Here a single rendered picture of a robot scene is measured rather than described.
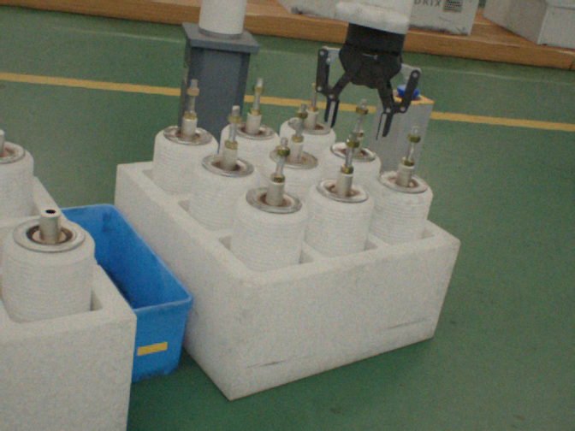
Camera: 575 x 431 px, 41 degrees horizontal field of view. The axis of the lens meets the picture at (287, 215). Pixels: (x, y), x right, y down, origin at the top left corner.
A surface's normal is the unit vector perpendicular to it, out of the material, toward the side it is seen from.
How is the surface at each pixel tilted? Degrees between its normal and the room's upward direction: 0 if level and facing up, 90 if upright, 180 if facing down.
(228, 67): 90
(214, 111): 90
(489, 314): 0
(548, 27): 90
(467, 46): 90
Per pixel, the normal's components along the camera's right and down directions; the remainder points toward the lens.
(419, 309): 0.57, 0.44
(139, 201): -0.81, 0.13
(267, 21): 0.22, 0.45
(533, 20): -0.96, -0.05
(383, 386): 0.16, -0.89
